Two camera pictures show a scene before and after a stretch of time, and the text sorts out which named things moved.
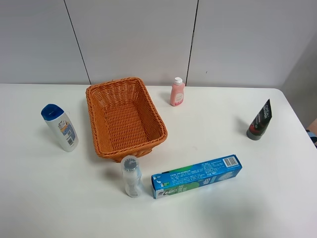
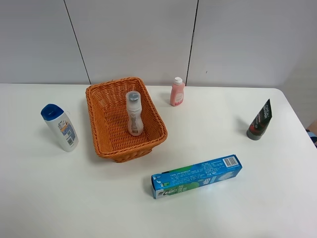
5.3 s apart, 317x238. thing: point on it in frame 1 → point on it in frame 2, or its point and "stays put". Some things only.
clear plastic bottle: (132, 176) → (135, 124)
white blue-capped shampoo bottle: (55, 116) stays put
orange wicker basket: (124, 123) stays put
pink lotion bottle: (177, 92) stays put
